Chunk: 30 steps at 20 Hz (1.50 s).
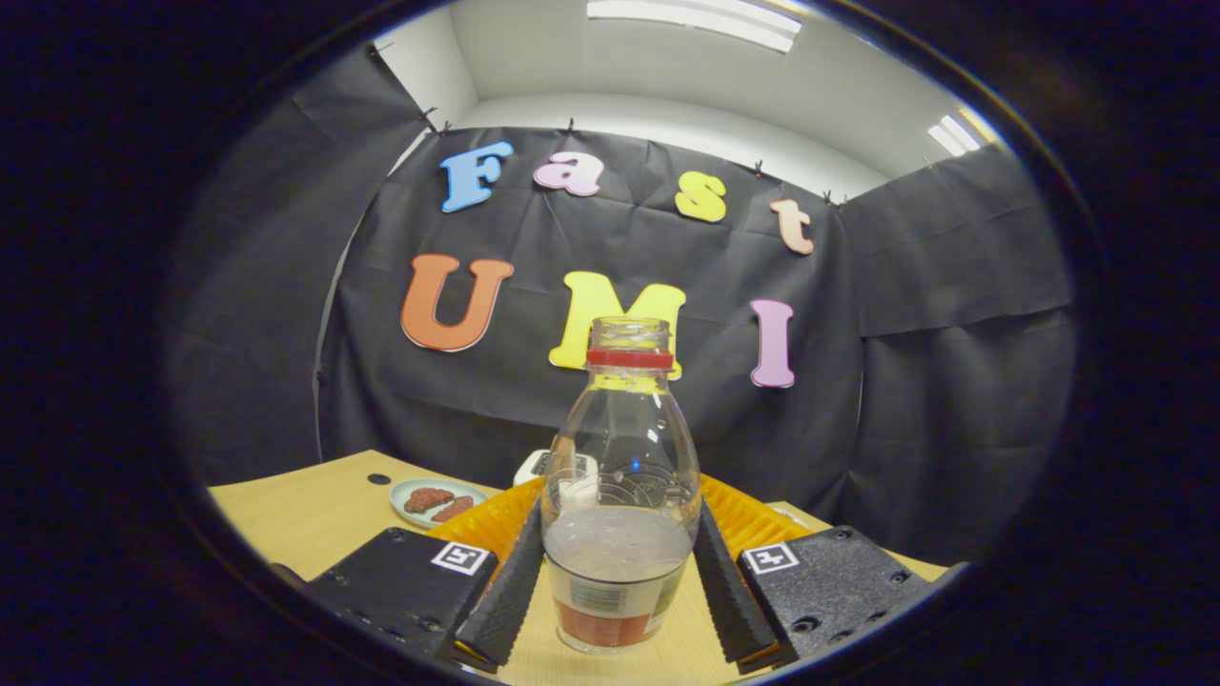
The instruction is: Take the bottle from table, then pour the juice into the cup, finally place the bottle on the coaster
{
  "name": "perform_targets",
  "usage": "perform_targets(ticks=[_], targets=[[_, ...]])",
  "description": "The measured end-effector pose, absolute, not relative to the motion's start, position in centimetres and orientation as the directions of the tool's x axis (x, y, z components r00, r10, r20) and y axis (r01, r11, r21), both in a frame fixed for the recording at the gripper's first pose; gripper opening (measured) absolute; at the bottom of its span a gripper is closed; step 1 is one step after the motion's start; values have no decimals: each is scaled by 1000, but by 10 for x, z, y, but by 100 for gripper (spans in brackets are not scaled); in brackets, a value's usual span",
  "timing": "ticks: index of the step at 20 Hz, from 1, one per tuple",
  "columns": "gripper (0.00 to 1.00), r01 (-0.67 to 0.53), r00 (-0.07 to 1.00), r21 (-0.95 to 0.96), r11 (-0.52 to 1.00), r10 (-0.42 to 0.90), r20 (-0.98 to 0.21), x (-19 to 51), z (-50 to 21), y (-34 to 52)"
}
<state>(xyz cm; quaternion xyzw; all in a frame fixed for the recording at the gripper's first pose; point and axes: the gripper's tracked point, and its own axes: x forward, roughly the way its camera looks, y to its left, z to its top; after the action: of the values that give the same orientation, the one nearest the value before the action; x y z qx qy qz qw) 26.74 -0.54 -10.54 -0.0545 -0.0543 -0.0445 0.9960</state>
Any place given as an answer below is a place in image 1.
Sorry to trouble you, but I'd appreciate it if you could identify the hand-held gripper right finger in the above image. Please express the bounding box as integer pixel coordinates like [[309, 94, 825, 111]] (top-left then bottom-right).
[[694, 474, 971, 673]]

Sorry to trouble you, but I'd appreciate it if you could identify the white toaster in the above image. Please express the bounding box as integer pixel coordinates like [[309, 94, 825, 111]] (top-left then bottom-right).
[[513, 449, 601, 506]]

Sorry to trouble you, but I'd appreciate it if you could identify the clear plastic juice bottle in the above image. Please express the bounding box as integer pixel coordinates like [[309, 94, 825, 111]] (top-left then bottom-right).
[[540, 316, 703, 656]]

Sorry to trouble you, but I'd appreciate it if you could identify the wooden table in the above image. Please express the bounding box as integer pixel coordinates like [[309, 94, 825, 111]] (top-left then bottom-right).
[[208, 450, 949, 686]]

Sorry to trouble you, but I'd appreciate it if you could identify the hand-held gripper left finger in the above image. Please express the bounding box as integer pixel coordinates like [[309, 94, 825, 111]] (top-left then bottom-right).
[[272, 474, 546, 673]]

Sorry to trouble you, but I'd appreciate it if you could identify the pale green plate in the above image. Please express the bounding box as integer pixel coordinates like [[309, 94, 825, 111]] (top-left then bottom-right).
[[389, 477, 490, 529]]

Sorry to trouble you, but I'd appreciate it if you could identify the small ceiling light panel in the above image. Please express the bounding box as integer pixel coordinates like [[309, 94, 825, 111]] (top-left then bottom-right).
[[927, 114, 983, 158]]

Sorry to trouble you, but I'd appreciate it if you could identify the black backdrop cloth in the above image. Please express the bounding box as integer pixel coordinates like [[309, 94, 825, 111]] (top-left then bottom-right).
[[164, 43, 1078, 568]]

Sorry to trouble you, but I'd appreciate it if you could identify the long ceiling light panel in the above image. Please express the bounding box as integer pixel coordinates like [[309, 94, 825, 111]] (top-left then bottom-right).
[[586, 0, 803, 54]]

